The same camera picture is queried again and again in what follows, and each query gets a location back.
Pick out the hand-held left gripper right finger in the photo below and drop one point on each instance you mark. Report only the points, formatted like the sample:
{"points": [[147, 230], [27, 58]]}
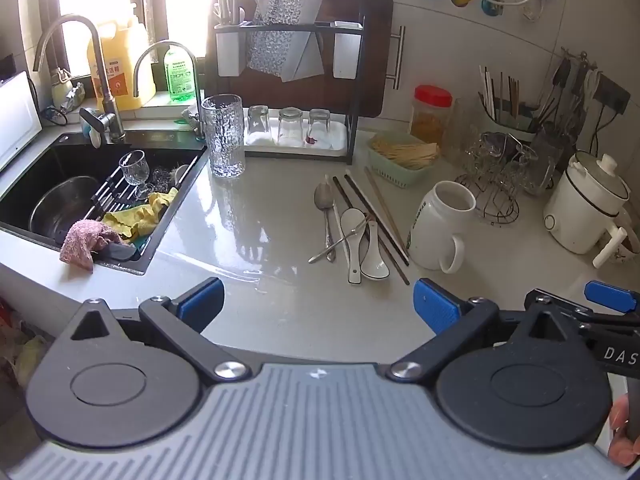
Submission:
{"points": [[435, 305]]}

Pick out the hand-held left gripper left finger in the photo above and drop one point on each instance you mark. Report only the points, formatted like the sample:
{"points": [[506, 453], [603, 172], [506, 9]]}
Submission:
{"points": [[202, 302]]}

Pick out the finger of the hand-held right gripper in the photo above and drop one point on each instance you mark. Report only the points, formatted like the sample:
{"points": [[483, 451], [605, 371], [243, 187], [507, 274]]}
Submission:
{"points": [[612, 294]]}

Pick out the white ceramic spoon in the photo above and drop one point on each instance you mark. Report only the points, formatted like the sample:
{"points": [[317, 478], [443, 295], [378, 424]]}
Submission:
{"points": [[351, 222], [375, 265]]}

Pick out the white mug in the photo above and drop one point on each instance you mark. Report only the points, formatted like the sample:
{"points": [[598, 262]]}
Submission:
{"points": [[435, 230]]}

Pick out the slim metal spoon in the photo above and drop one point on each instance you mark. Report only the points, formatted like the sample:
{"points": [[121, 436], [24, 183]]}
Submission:
{"points": [[340, 241]]}

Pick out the wooden chopstick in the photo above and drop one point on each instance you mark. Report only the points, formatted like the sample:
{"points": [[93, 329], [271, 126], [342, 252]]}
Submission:
{"points": [[381, 200]]}

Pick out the black chopstick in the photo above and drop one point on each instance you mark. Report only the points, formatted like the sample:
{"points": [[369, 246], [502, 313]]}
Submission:
{"points": [[364, 200], [348, 200]]}

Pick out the large metal spoon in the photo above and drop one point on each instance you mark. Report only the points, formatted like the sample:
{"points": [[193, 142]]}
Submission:
{"points": [[322, 195]]}

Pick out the hanging kitchen utensils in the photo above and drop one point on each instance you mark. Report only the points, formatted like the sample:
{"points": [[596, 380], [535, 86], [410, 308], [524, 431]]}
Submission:
{"points": [[565, 90]]}

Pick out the person's right hand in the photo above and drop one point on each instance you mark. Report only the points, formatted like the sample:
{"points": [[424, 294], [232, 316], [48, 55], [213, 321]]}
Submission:
{"points": [[620, 420]]}

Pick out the white electric pot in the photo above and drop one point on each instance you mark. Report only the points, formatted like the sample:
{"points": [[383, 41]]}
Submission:
{"points": [[580, 210]]}

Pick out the yellow cloth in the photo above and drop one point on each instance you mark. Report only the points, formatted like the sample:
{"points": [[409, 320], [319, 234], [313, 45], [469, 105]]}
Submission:
{"points": [[137, 217]]}

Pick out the steel wool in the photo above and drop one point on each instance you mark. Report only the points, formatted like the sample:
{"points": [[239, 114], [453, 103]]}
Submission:
{"points": [[161, 177]]}

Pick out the pink cloth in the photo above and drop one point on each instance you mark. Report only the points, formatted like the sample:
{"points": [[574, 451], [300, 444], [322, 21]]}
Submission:
{"points": [[82, 245]]}

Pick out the green plastic basket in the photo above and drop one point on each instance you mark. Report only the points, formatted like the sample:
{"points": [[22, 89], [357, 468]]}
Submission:
{"points": [[395, 174]]}

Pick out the cut glass cup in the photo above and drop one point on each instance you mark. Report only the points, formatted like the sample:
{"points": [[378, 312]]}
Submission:
{"points": [[537, 170], [482, 152]]}

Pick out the sink drain rack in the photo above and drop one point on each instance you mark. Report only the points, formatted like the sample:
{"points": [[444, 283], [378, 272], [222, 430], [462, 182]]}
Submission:
{"points": [[112, 187]]}

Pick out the stemmed glass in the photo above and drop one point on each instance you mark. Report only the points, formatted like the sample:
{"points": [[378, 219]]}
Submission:
{"points": [[134, 167]]}

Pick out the dried noodle bundle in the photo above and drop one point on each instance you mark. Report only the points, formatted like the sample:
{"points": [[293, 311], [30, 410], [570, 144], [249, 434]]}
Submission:
{"points": [[405, 152]]}

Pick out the textured glass mug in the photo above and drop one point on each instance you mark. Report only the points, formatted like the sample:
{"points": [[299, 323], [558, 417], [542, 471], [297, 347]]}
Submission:
{"points": [[224, 135]]}

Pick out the steel pot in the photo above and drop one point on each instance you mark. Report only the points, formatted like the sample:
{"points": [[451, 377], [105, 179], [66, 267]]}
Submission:
{"points": [[60, 205]]}

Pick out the tall clear glass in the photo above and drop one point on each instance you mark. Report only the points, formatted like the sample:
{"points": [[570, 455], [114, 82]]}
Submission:
{"points": [[457, 130]]}

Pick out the crumpled plastic bag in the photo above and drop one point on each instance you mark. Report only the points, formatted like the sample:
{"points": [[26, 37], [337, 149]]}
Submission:
{"points": [[25, 355]]}

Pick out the clear drinking glass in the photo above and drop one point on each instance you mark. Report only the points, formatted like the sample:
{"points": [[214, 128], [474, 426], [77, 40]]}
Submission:
{"points": [[290, 125], [257, 122]]}

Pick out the red lid plastic jar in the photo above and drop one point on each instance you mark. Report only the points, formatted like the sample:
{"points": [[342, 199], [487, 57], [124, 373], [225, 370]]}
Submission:
{"points": [[430, 115]]}

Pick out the black metal rack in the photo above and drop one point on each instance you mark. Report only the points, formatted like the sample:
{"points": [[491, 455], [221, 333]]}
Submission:
{"points": [[352, 130]]}

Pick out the white tray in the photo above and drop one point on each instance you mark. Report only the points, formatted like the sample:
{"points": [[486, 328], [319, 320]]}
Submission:
{"points": [[340, 135]]}

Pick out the clear glass with red sticker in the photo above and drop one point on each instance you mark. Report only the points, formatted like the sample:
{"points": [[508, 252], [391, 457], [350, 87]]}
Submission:
{"points": [[320, 127]]}

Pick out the black kitchen sink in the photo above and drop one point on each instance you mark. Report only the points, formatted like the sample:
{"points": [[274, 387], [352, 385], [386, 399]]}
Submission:
{"points": [[30, 175]]}

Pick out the small steel faucet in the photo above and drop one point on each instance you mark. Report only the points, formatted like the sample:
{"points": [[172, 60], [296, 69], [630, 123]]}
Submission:
{"points": [[192, 85]]}

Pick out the bunch of upright chopsticks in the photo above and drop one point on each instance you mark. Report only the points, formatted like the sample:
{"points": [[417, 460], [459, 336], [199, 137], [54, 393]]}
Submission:
{"points": [[492, 90]]}

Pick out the green dish soap bottle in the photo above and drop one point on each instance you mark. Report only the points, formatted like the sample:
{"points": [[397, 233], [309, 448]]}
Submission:
{"points": [[179, 77]]}

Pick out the tall steel faucet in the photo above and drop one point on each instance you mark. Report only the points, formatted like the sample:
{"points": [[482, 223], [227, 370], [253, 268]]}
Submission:
{"points": [[107, 90]]}

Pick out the white utensil holder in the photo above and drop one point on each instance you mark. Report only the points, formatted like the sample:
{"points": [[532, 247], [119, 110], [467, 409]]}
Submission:
{"points": [[346, 55], [227, 52]]}

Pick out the yellow detergent jug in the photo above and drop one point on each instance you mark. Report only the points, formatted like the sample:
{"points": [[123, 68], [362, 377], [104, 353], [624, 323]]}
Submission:
{"points": [[120, 65]]}

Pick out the dark wooden cutting board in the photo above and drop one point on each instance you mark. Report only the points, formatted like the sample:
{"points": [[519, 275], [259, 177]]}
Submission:
{"points": [[372, 60]]}

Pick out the small pale bottle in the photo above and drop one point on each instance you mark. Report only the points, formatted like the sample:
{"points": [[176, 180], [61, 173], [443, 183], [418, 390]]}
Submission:
{"points": [[62, 87]]}

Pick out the white board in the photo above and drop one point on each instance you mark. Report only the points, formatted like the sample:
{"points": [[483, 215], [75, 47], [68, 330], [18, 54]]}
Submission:
{"points": [[15, 115]]}

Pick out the grey patterned board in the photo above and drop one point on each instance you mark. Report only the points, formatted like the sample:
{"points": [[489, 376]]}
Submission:
{"points": [[280, 35]]}

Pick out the metal cutlery in holder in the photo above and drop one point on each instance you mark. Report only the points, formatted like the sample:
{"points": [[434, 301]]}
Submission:
{"points": [[227, 7]]}

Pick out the black wall socket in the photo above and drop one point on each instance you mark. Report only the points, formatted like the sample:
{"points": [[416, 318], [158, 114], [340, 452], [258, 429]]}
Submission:
{"points": [[617, 95]]}

